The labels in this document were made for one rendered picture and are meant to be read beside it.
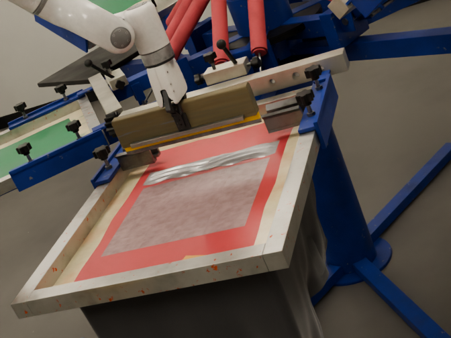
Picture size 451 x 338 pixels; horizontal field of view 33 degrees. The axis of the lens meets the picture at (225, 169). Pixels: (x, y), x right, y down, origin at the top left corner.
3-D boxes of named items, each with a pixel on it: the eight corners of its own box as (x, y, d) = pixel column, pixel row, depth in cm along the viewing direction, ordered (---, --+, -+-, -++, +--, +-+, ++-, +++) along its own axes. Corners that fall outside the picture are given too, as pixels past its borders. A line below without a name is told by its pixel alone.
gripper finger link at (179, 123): (168, 105, 180) (179, 130, 183) (165, 110, 177) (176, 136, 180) (181, 102, 179) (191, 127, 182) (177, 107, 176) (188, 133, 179)
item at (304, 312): (333, 405, 162) (264, 242, 146) (315, 407, 164) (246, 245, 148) (349, 276, 202) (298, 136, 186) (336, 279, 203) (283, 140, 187)
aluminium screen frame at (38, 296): (289, 268, 135) (282, 250, 133) (18, 319, 155) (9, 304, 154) (333, 93, 202) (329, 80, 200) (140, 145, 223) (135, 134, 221)
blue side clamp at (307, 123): (326, 148, 176) (317, 121, 173) (305, 153, 178) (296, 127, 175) (338, 96, 202) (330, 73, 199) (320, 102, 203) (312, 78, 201)
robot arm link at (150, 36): (93, 27, 166) (85, 23, 175) (113, 71, 170) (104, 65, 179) (155, -2, 169) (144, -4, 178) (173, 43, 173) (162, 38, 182)
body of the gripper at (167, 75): (149, 52, 182) (168, 94, 186) (136, 68, 173) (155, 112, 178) (178, 43, 179) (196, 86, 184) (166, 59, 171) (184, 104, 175)
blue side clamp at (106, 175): (118, 199, 196) (107, 176, 193) (101, 203, 198) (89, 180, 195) (153, 146, 221) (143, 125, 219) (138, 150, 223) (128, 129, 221)
